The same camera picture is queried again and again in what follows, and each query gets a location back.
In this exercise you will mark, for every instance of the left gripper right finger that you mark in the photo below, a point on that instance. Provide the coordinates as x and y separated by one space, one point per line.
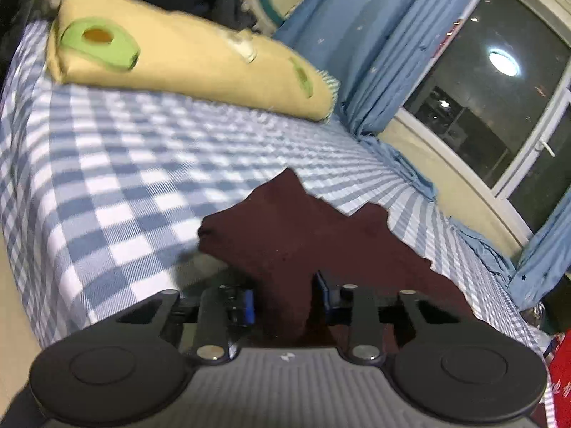
326 290

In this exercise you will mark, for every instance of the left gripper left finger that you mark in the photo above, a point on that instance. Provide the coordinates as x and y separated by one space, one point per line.
239 304

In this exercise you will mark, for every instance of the maroon garment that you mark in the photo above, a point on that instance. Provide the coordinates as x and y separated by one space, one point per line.
280 236

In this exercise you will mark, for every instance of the blue checkered bed sheet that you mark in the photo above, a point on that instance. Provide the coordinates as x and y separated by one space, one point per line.
102 192

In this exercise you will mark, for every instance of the right blue star curtain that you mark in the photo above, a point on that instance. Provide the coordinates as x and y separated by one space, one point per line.
545 259

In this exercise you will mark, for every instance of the blue star curtain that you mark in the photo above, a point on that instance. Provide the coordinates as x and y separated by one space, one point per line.
545 259
377 49

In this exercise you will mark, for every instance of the red fabric bag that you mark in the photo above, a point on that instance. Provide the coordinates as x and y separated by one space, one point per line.
558 358

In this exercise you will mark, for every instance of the white framed window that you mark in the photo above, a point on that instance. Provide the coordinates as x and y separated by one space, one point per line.
494 103

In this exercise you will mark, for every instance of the left blue star curtain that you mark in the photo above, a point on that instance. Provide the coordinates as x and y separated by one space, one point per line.
377 49

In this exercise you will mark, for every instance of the yellow avocado pillow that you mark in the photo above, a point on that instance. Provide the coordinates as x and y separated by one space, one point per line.
128 44

